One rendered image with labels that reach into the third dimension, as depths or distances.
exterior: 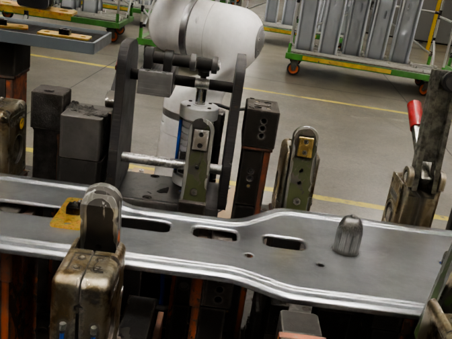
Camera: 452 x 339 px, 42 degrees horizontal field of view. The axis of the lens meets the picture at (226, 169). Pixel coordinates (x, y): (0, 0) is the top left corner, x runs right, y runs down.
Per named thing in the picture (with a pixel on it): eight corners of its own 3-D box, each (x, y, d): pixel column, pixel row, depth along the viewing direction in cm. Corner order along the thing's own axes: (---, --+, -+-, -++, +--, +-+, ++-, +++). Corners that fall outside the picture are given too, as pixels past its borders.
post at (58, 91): (24, 317, 101) (29, 88, 88) (33, 301, 106) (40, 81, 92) (54, 321, 101) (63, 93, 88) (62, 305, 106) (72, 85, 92)
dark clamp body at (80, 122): (33, 343, 96) (40, 115, 83) (56, 298, 108) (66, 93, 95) (99, 351, 96) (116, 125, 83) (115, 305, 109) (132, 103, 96)
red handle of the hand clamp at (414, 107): (413, 175, 84) (403, 95, 94) (407, 185, 86) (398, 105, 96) (442, 179, 84) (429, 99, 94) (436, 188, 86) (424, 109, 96)
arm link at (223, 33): (175, 103, 133) (190, -7, 125) (253, 122, 129) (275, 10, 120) (153, 114, 122) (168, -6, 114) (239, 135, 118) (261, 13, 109)
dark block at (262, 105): (210, 345, 101) (247, 107, 87) (212, 321, 108) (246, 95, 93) (239, 349, 101) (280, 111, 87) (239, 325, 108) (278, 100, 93)
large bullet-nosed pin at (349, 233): (331, 266, 73) (343, 218, 71) (328, 253, 76) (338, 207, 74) (357, 269, 73) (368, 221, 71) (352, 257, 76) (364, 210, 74)
